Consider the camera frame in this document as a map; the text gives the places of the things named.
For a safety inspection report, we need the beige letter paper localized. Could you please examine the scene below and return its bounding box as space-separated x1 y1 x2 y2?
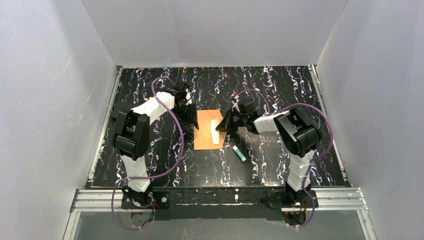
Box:
210 118 220 145

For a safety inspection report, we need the orange brown envelope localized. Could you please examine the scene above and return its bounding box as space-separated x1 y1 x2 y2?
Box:
194 109 227 151

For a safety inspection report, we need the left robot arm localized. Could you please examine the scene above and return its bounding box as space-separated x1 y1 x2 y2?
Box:
111 80 199 205

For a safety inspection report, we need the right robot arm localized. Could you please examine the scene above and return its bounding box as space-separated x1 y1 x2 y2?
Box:
215 98 322 205

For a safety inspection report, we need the green white glue stick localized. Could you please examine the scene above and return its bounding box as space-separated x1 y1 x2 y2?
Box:
232 145 247 163

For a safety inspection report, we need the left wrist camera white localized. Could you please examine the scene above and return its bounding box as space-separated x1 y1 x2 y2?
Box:
184 89 193 106

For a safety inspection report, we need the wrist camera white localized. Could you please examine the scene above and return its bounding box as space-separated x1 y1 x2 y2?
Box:
230 94 240 112
184 89 193 106

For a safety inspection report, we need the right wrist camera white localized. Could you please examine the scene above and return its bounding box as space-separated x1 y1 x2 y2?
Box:
230 94 240 112

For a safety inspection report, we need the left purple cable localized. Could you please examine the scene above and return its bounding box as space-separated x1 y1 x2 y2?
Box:
110 76 186 231

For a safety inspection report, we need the purple cable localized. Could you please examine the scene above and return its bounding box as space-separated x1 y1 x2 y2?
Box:
110 76 186 231
233 88 334 229

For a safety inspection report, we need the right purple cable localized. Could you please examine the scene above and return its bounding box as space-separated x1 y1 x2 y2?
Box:
233 88 334 229

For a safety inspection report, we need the aluminium rail frame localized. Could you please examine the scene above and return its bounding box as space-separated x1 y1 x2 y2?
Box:
63 187 376 240

